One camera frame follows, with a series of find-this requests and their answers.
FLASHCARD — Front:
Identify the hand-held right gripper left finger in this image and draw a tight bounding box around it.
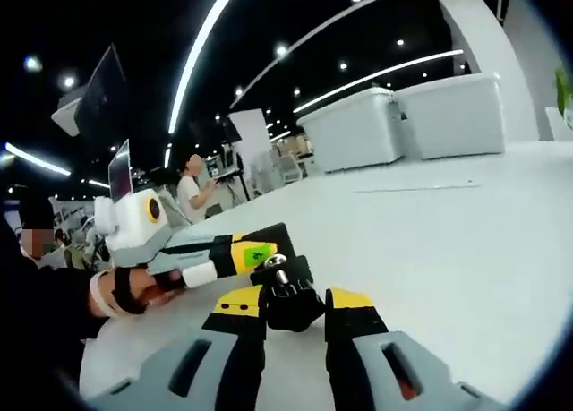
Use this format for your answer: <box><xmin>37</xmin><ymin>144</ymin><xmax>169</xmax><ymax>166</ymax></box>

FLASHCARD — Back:
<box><xmin>82</xmin><ymin>285</ymin><xmax>269</xmax><ymax>411</ymax></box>

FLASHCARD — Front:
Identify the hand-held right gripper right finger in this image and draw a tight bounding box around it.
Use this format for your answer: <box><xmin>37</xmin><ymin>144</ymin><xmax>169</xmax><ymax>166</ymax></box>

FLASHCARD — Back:
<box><xmin>324</xmin><ymin>287</ymin><xmax>507</xmax><ymax>411</ymax></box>

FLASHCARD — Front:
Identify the black clamp fixture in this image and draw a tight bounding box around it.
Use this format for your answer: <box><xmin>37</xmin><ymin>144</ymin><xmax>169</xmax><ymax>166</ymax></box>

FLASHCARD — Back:
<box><xmin>244</xmin><ymin>221</ymin><xmax>326</xmax><ymax>334</ymax></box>

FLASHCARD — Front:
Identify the white desk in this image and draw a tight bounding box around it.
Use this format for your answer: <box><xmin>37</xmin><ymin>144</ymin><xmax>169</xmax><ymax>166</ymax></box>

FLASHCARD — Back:
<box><xmin>78</xmin><ymin>138</ymin><xmax>573</xmax><ymax>406</ymax></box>

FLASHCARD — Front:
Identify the person's left hand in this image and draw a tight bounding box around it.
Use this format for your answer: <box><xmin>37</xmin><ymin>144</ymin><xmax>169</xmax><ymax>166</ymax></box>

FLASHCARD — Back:
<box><xmin>88</xmin><ymin>266</ymin><xmax>185</xmax><ymax>318</ymax></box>

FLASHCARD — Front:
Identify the silver laptop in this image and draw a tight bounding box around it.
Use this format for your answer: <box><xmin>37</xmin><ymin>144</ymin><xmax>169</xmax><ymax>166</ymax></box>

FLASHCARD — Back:
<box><xmin>107</xmin><ymin>138</ymin><xmax>136</xmax><ymax>202</ymax></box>

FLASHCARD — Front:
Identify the person's head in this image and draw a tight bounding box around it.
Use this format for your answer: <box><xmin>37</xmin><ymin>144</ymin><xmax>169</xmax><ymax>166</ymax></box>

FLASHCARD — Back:
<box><xmin>17</xmin><ymin>194</ymin><xmax>56</xmax><ymax>260</ymax></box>

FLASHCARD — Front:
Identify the white office chair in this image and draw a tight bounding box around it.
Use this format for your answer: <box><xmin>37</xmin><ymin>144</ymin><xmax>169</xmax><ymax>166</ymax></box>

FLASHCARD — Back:
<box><xmin>271</xmin><ymin>152</ymin><xmax>306</xmax><ymax>184</ymax></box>

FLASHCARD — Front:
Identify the white ceiling air unit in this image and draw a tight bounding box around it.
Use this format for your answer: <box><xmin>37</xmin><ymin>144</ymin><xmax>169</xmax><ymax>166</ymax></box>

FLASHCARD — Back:
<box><xmin>50</xmin><ymin>85</ymin><xmax>87</xmax><ymax>138</ymax></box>

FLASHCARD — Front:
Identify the large dark hanging monitor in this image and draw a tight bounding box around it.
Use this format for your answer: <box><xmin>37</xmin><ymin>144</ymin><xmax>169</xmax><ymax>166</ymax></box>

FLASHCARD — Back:
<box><xmin>73</xmin><ymin>43</ymin><xmax>130</xmax><ymax>153</ymax></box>

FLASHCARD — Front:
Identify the white storage box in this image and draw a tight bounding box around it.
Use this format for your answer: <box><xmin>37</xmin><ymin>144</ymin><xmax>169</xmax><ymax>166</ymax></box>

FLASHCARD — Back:
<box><xmin>392</xmin><ymin>72</ymin><xmax>508</xmax><ymax>162</ymax></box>
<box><xmin>295</xmin><ymin>87</ymin><xmax>405</xmax><ymax>175</ymax></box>

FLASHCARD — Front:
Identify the green potted plant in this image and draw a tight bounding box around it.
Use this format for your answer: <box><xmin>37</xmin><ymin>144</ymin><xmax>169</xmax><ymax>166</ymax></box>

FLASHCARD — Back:
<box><xmin>543</xmin><ymin>60</ymin><xmax>573</xmax><ymax>141</ymax></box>

